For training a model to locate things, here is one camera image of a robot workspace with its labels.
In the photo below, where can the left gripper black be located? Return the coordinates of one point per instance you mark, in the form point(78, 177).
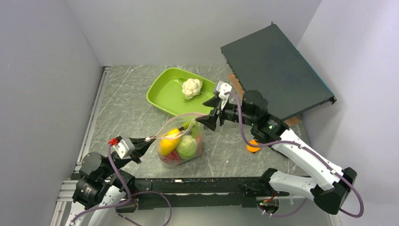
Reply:
point(141, 145)

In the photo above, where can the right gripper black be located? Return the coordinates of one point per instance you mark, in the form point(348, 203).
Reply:
point(209, 120)

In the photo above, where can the green toy celery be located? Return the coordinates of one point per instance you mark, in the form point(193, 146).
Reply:
point(192, 128)

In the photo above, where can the clear zip top bag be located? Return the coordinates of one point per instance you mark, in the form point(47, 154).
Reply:
point(176, 122)

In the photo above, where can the green toy cabbage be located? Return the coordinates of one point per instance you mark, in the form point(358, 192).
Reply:
point(187, 147)

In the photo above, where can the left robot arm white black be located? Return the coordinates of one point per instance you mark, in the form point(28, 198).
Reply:
point(103, 185)

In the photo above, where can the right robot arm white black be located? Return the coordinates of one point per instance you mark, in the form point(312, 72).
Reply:
point(327, 184)

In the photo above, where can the white toy cauliflower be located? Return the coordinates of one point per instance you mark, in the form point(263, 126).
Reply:
point(191, 88)

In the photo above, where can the green plastic tray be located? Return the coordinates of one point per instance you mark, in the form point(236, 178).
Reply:
point(166, 93)

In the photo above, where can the orange toy slice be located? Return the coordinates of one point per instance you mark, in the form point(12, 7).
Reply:
point(253, 147)

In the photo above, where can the dark grey metal case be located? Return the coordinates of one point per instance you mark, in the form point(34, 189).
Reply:
point(267, 61)

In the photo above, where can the wooden board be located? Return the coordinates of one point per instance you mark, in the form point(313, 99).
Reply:
point(240, 91)

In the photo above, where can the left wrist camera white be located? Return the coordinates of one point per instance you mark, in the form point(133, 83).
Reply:
point(123, 146)

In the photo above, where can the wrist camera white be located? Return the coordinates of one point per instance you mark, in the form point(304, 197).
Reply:
point(123, 146)
point(223, 90)

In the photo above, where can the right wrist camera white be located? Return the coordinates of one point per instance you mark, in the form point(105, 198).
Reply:
point(223, 90)

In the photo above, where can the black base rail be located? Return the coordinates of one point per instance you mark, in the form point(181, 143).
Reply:
point(246, 192)

